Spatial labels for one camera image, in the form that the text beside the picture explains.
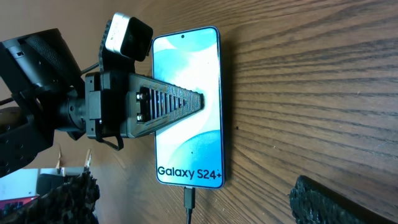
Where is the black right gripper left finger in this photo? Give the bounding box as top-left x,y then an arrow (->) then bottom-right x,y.
1,172 -> 100,224

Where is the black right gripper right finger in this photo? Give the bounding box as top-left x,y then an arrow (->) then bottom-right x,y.
289,175 -> 394,224

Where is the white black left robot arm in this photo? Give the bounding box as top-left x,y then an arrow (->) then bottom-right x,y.
1,29 -> 204,176

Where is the black USB charging cable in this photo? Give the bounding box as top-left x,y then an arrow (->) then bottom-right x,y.
183,186 -> 197,224

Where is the blue Galaxy smartphone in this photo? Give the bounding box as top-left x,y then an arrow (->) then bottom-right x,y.
152,26 -> 225,189

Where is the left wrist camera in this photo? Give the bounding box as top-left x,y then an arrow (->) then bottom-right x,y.
98,12 -> 154,73

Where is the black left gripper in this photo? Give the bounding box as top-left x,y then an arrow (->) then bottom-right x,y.
85,70 -> 204,151

